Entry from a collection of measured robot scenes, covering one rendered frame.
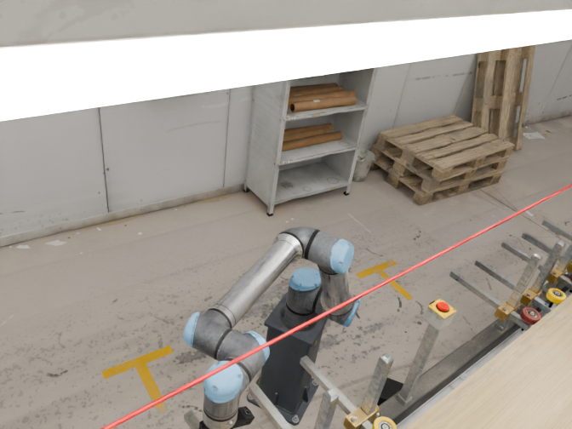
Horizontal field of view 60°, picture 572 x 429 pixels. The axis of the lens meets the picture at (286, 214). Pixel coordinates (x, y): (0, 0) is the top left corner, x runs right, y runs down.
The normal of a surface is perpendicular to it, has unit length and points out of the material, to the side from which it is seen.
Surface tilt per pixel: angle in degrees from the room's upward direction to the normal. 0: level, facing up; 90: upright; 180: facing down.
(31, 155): 90
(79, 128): 90
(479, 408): 0
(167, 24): 90
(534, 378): 0
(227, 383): 5
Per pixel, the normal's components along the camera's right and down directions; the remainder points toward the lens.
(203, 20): 0.62, 0.51
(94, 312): 0.13, -0.82
